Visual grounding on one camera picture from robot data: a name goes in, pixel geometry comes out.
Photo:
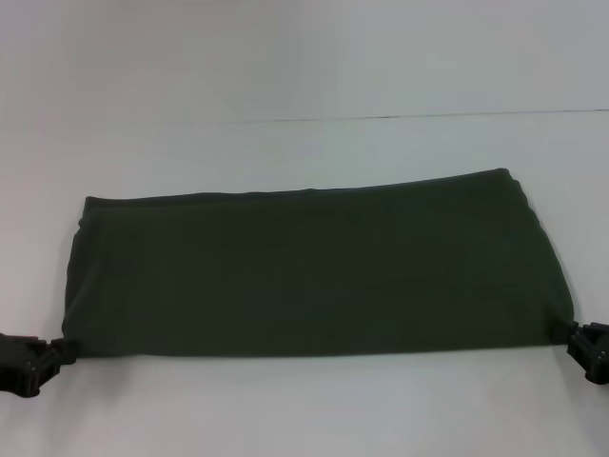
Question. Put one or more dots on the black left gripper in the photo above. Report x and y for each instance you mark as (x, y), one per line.
(14, 366)

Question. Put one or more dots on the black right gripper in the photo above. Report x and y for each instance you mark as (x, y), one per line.
(603, 354)

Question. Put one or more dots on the dark green FREE t-shirt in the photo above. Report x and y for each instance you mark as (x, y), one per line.
(309, 276)

